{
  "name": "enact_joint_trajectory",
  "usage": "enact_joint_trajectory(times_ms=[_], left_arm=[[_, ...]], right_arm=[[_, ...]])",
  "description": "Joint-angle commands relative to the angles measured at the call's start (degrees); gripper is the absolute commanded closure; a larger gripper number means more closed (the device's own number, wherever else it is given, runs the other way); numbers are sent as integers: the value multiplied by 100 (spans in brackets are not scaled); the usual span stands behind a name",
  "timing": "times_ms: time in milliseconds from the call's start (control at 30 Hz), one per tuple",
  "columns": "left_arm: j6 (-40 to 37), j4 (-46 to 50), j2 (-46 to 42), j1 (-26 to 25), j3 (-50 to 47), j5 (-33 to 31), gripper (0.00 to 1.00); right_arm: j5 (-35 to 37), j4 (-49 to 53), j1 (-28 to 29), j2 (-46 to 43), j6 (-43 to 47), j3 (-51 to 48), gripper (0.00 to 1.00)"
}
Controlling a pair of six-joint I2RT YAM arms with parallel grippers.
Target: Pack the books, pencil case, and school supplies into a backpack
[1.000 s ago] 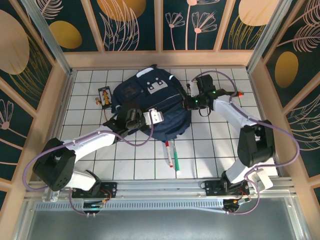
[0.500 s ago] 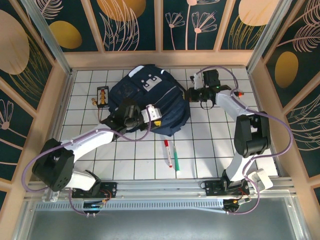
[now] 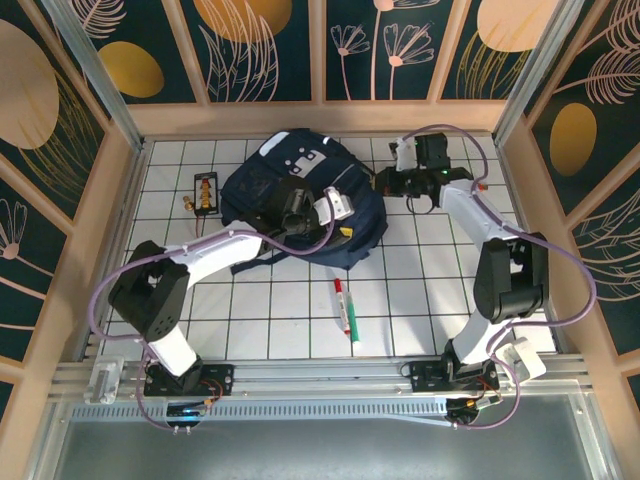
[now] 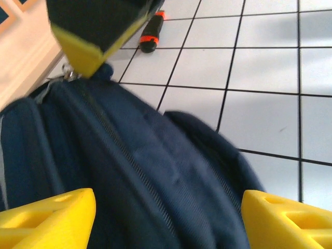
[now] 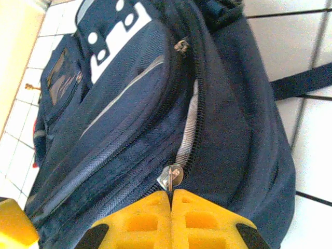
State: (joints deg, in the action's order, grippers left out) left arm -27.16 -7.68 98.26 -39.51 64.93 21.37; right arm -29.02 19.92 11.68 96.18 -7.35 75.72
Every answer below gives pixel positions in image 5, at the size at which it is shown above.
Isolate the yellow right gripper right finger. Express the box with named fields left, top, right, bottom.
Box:
left=171, top=189, right=272, bottom=249

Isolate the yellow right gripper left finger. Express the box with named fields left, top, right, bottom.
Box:
left=74, top=190, right=172, bottom=249

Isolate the navy blue backpack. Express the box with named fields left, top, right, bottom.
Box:
left=24, top=0, right=332, bottom=249

